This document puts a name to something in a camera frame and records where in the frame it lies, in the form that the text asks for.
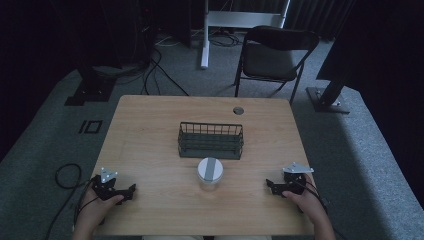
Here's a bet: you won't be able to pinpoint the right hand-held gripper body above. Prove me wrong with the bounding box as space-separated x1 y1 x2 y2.
280 162 315 198

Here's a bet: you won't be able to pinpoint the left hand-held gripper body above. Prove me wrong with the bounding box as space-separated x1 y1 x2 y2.
90 167 125 202

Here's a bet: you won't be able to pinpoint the person's left hand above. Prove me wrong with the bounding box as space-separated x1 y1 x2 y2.
78 189 125 230

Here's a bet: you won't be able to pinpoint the person's right hand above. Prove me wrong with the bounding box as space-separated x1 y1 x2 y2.
282 173 327 224

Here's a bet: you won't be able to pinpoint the black stand with bolted base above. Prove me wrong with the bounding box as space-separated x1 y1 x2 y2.
305 78 351 115

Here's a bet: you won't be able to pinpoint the black stand with flat base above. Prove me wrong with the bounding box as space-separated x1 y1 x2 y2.
64 64 117 107

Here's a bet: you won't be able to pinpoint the black folding chair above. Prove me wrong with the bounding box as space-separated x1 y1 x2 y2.
233 25 320 105

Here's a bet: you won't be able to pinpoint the dark curtain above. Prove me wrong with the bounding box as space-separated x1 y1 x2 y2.
286 0 357 42

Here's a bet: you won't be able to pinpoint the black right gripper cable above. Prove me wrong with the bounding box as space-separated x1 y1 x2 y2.
288 174 349 240

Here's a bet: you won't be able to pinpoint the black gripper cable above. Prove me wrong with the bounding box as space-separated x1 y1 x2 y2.
44 162 101 240
288 174 349 240

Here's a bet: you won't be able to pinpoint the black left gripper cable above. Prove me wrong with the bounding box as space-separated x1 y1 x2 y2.
44 162 101 240

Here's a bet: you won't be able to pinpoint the dark wire basket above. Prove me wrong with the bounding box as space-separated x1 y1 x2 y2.
177 121 245 161

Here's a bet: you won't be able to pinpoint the black floor cables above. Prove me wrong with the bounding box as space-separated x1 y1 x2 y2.
93 31 243 97

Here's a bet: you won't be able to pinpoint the white desk frame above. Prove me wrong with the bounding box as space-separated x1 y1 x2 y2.
200 0 292 70

